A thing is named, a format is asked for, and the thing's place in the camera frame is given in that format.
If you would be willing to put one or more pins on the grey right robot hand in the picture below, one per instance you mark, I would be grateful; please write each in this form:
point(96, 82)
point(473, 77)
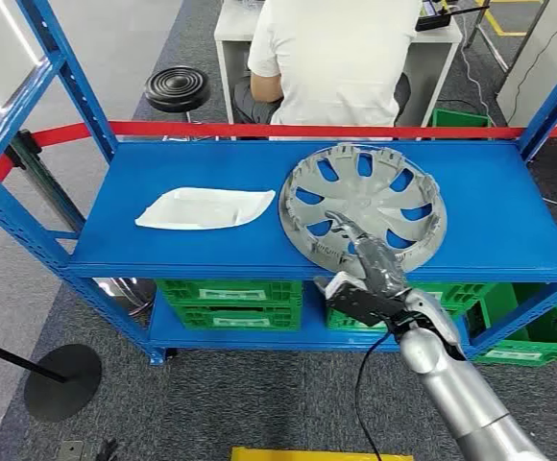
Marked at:
point(379, 264)

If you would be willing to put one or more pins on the grey plastic wheel hubcap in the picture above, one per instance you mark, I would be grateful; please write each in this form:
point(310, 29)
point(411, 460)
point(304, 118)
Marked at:
point(370, 191)

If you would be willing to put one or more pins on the blue metal shelf rack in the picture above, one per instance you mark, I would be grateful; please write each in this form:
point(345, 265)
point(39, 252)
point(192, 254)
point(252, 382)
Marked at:
point(499, 210)

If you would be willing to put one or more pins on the white plastic trim part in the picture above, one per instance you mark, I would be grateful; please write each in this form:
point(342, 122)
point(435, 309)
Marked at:
point(201, 208)

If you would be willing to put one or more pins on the person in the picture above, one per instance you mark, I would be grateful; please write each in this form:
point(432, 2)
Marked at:
point(331, 63)

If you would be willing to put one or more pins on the empty green plastic crate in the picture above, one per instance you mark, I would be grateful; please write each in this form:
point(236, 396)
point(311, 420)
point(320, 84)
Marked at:
point(547, 337)

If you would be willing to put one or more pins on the white partition panel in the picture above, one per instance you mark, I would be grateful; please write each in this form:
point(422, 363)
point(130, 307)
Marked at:
point(538, 63)

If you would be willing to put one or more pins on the black round stool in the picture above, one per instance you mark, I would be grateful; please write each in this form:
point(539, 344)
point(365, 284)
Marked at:
point(177, 89)

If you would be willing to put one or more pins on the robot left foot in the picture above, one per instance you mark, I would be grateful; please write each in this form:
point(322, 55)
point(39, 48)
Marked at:
point(69, 452)

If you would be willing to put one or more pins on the black stanchion post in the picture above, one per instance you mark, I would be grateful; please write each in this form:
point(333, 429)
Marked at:
point(62, 382)

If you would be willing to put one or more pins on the chrome stanchion post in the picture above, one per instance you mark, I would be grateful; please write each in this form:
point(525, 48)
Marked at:
point(43, 178)

